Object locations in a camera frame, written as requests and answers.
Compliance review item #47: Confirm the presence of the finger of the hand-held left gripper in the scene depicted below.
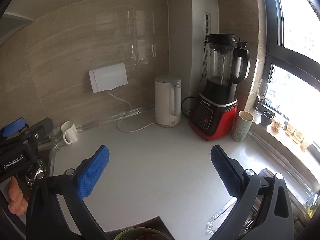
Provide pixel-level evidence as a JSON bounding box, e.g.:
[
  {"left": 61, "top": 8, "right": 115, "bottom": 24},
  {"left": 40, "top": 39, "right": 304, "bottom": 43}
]
[
  {"left": 25, "top": 117, "right": 54, "bottom": 147},
  {"left": 0, "top": 117, "right": 27, "bottom": 140}
]

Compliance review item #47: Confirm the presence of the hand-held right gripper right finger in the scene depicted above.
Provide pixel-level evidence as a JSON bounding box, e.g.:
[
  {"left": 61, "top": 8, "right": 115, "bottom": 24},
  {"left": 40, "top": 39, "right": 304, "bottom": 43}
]
[{"left": 209, "top": 144, "right": 294, "bottom": 240}]

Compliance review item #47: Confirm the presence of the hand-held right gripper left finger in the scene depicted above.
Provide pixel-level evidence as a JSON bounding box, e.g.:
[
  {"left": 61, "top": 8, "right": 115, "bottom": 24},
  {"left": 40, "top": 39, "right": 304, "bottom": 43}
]
[{"left": 25, "top": 145, "right": 110, "bottom": 240}]

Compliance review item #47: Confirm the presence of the green plastic basket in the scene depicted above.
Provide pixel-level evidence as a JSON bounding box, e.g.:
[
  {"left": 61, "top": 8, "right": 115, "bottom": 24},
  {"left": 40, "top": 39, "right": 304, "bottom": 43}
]
[{"left": 114, "top": 227, "right": 173, "bottom": 240}]

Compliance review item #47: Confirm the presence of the person's left hand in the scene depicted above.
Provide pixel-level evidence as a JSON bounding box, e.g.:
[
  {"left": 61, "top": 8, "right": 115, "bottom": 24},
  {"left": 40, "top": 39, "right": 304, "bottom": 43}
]
[{"left": 7, "top": 176, "right": 28, "bottom": 215}]

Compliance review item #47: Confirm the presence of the clear drinking glass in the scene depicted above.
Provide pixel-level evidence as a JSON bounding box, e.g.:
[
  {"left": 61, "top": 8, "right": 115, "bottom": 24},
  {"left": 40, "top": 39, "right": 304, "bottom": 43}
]
[{"left": 49, "top": 127, "right": 66, "bottom": 150}]

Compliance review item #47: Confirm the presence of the gas stove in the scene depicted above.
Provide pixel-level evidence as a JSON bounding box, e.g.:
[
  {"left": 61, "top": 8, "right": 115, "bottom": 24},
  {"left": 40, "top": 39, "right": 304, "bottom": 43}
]
[{"left": 22, "top": 155, "right": 49, "bottom": 188}]

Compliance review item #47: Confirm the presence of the white mug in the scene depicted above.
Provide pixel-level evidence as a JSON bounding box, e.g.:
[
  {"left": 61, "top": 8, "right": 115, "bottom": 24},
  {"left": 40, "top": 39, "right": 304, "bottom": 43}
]
[{"left": 61, "top": 121, "right": 78, "bottom": 145}]

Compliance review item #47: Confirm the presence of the steel sink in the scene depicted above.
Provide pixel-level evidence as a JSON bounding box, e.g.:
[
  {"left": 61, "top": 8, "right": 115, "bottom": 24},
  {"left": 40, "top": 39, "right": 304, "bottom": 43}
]
[{"left": 235, "top": 167, "right": 310, "bottom": 240}]

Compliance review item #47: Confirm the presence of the pale ceramic tumbler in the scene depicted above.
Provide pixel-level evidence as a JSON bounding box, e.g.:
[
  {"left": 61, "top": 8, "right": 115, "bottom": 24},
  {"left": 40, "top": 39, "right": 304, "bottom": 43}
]
[{"left": 230, "top": 110, "right": 254, "bottom": 142}]

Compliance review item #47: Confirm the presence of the red black blender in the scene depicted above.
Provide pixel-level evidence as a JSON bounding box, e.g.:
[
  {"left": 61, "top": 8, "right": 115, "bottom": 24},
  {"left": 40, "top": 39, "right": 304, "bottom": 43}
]
[{"left": 189, "top": 33, "right": 251, "bottom": 142}]

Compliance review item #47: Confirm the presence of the aluminium foil strip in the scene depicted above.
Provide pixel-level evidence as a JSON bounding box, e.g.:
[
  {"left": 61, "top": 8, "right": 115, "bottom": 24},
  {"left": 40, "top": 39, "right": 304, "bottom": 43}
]
[{"left": 206, "top": 200, "right": 235, "bottom": 235}]

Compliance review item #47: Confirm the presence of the small dark cup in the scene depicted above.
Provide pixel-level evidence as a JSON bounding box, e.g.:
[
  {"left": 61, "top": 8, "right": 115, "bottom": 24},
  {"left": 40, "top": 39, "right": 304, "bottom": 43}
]
[{"left": 261, "top": 112, "right": 274, "bottom": 126}]

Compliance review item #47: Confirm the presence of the small amber glass cup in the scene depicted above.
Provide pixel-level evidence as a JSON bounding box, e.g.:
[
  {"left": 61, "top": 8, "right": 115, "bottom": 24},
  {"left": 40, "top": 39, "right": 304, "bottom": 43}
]
[
  {"left": 285, "top": 122, "right": 296, "bottom": 137},
  {"left": 300, "top": 137, "right": 313, "bottom": 153},
  {"left": 292, "top": 129, "right": 304, "bottom": 144},
  {"left": 272, "top": 120, "right": 284, "bottom": 136}
]

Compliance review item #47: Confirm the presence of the brown base cabinet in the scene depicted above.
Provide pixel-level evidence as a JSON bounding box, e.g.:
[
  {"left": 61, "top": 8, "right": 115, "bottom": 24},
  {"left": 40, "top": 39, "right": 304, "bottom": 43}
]
[{"left": 107, "top": 216, "right": 170, "bottom": 240}]

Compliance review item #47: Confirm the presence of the wine glass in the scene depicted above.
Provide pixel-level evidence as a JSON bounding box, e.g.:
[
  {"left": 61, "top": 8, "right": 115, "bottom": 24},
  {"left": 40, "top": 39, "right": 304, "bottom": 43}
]
[{"left": 252, "top": 79, "right": 269, "bottom": 115}]

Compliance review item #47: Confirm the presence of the white electric kettle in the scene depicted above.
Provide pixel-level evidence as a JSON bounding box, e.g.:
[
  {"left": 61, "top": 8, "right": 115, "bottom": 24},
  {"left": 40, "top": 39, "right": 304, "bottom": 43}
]
[{"left": 154, "top": 74, "right": 182, "bottom": 128}]

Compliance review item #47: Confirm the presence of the yellowish clear bottle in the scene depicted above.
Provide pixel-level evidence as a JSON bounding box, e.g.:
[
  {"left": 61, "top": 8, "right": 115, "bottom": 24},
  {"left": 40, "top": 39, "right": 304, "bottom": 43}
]
[{"left": 305, "top": 192, "right": 320, "bottom": 220}]

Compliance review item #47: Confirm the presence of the grey range hood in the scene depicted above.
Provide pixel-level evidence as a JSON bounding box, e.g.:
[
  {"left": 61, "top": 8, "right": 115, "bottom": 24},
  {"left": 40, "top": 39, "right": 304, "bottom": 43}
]
[{"left": 0, "top": 10, "right": 34, "bottom": 48}]

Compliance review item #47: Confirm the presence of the dark framed window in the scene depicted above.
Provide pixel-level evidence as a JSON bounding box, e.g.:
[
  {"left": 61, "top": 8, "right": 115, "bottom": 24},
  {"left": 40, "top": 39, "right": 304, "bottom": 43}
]
[{"left": 260, "top": 0, "right": 320, "bottom": 155}]

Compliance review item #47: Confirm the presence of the white vent grille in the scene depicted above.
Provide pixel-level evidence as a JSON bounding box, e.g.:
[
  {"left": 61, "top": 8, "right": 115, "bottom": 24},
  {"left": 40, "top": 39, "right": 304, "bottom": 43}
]
[{"left": 201, "top": 12, "right": 211, "bottom": 82}]

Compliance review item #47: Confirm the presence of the white power cable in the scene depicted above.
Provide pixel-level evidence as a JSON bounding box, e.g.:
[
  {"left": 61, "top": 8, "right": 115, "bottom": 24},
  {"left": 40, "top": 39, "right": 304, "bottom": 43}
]
[{"left": 107, "top": 91, "right": 157, "bottom": 132}]

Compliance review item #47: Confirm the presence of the black power cable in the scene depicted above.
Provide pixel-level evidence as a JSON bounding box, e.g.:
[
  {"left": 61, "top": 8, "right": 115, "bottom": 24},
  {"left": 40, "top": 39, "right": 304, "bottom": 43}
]
[{"left": 181, "top": 96, "right": 200, "bottom": 118}]

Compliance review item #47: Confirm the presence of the white wall socket cover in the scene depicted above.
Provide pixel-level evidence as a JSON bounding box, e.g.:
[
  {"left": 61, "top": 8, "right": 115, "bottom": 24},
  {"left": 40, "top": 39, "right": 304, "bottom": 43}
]
[{"left": 89, "top": 63, "right": 128, "bottom": 94}]

